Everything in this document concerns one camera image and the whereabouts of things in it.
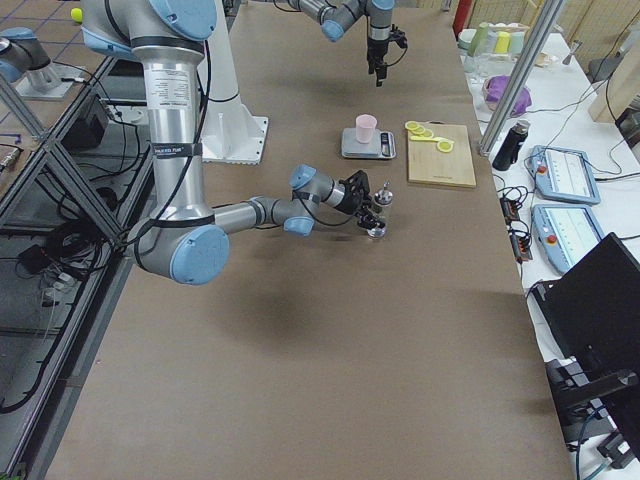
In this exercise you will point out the silver digital kitchen scale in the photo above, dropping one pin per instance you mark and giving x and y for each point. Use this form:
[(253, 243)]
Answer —
[(381, 147)]

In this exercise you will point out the blue teach pendant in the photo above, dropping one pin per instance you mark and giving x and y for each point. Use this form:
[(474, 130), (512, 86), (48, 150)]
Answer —
[(566, 233), (563, 175)]

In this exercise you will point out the pink plastic cup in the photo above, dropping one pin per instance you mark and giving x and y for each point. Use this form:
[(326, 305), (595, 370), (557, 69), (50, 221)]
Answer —
[(365, 125)]

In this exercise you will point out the glass sauce bottle steel top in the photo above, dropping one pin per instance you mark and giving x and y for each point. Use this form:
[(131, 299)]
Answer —
[(381, 206)]

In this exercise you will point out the black monitor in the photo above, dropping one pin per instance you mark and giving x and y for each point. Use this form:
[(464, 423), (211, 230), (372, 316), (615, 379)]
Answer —
[(593, 314)]

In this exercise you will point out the lemon slice under knife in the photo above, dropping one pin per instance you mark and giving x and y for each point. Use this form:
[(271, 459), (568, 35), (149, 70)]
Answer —
[(445, 146)]

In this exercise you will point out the lemon slice near handle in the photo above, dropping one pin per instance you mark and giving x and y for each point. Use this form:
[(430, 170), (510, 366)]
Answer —
[(411, 124)]

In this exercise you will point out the aluminium frame post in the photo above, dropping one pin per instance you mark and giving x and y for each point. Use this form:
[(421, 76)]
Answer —
[(538, 35)]

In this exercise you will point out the bamboo cutting board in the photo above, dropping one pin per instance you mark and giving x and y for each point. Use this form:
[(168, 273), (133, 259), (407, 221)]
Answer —
[(428, 166)]

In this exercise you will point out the grey orange usb hub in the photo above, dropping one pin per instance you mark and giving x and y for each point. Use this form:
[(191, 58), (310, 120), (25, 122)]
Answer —
[(510, 209)]

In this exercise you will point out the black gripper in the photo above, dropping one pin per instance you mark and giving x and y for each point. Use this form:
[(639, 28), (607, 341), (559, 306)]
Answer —
[(376, 50), (345, 199)]

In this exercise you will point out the yellow plastic knife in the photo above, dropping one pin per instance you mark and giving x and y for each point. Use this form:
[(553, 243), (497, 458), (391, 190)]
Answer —
[(429, 139)]

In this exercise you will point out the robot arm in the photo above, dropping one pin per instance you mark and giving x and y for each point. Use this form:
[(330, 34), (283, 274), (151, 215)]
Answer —
[(337, 17), (183, 238)]

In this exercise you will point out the green plastic cup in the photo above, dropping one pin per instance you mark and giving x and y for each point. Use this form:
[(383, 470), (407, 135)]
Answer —
[(479, 42)]

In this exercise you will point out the black water bottle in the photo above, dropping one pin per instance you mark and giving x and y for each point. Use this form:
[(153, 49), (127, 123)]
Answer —
[(509, 150)]

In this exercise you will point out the far blue teach pendant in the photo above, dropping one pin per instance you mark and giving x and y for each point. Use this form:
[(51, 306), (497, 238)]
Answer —
[(563, 175)]

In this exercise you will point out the near blue teach pendant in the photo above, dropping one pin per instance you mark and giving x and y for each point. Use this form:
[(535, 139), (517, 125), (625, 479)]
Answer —
[(566, 233)]

